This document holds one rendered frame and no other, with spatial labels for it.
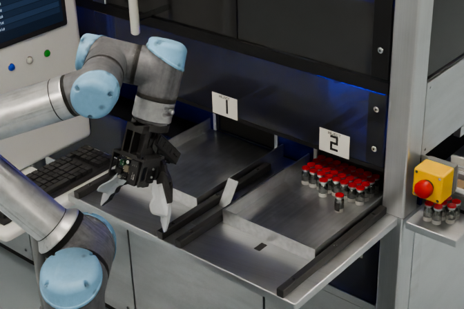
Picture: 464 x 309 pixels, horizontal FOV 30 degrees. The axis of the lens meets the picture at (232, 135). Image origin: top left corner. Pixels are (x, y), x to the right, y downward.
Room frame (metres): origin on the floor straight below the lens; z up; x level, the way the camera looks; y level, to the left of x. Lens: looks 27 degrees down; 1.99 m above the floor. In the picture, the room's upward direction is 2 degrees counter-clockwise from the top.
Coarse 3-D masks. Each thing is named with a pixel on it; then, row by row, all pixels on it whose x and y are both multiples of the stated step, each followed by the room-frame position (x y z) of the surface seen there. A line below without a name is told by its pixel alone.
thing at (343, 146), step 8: (320, 128) 1.83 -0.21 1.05; (320, 136) 1.83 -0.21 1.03; (328, 136) 1.81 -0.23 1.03; (336, 136) 1.80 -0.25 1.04; (344, 136) 1.78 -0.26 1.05; (320, 144) 1.83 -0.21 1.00; (328, 144) 1.81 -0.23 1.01; (344, 144) 1.78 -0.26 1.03; (336, 152) 1.80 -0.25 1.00; (344, 152) 1.78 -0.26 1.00
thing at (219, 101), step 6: (216, 96) 2.04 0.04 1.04; (222, 96) 2.03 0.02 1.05; (216, 102) 2.04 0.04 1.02; (222, 102) 2.03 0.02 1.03; (228, 102) 2.02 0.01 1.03; (234, 102) 2.00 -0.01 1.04; (216, 108) 2.04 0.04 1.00; (222, 108) 2.03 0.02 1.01; (228, 108) 2.02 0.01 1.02; (234, 108) 2.00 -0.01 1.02; (222, 114) 2.03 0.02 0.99; (228, 114) 2.02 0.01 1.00; (234, 114) 2.00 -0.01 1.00
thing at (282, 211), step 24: (288, 168) 1.88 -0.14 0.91; (264, 192) 1.80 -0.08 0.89; (288, 192) 1.81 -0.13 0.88; (312, 192) 1.81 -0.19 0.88; (240, 216) 1.66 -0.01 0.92; (264, 216) 1.71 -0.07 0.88; (288, 216) 1.71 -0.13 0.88; (312, 216) 1.70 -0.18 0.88; (336, 216) 1.70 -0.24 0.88; (360, 216) 1.66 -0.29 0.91; (264, 240) 1.61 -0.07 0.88; (288, 240) 1.57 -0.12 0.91; (312, 240) 1.60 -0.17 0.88
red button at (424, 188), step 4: (420, 180) 1.63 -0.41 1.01; (424, 180) 1.63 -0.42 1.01; (416, 184) 1.62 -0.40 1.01; (420, 184) 1.62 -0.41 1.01; (424, 184) 1.61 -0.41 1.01; (428, 184) 1.62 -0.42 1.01; (416, 188) 1.62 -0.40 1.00; (420, 188) 1.61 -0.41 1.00; (424, 188) 1.61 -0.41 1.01; (428, 188) 1.61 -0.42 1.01; (432, 188) 1.61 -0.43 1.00; (416, 192) 1.62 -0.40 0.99; (420, 192) 1.61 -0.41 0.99; (424, 192) 1.61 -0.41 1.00; (428, 192) 1.60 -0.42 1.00; (432, 192) 1.61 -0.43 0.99; (420, 196) 1.61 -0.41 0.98; (424, 196) 1.61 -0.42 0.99; (428, 196) 1.61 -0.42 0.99
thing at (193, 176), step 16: (192, 128) 2.11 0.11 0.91; (208, 128) 2.16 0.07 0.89; (176, 144) 2.06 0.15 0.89; (192, 144) 2.08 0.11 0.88; (208, 144) 2.07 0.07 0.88; (224, 144) 2.07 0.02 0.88; (240, 144) 2.07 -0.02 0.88; (192, 160) 1.99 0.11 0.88; (208, 160) 1.99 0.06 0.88; (224, 160) 1.98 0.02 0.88; (240, 160) 1.98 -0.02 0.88; (256, 160) 1.92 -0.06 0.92; (272, 160) 1.96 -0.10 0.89; (176, 176) 1.91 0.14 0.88; (192, 176) 1.91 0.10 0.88; (208, 176) 1.90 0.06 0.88; (224, 176) 1.90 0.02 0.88; (240, 176) 1.87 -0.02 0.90; (176, 192) 1.79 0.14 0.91; (192, 192) 1.82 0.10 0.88; (208, 192) 1.77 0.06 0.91
